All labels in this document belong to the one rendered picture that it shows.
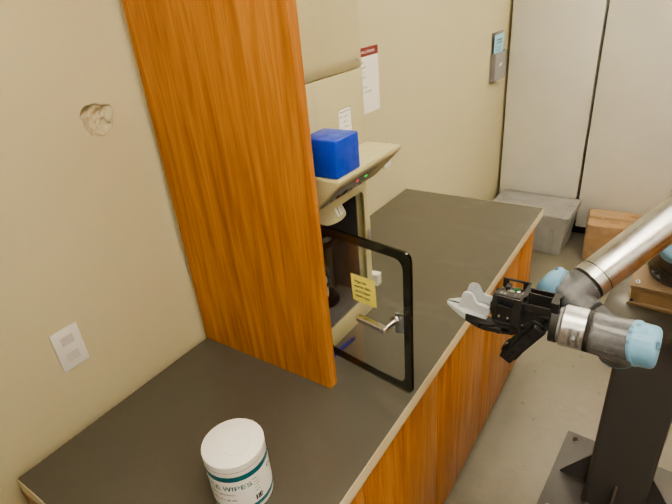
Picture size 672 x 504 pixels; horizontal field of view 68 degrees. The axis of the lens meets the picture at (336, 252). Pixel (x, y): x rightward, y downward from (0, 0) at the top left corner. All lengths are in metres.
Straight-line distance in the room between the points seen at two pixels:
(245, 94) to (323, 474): 0.86
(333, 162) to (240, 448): 0.64
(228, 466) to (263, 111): 0.73
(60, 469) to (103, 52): 1.00
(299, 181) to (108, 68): 0.56
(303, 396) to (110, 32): 1.03
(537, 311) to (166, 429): 0.95
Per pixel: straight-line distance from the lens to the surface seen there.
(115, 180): 1.40
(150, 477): 1.33
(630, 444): 2.13
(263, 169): 1.16
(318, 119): 1.25
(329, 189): 1.16
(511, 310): 0.96
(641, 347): 0.95
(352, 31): 1.38
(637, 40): 4.03
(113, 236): 1.41
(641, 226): 1.15
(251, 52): 1.10
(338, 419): 1.32
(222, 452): 1.11
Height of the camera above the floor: 1.89
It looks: 28 degrees down
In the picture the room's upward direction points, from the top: 5 degrees counter-clockwise
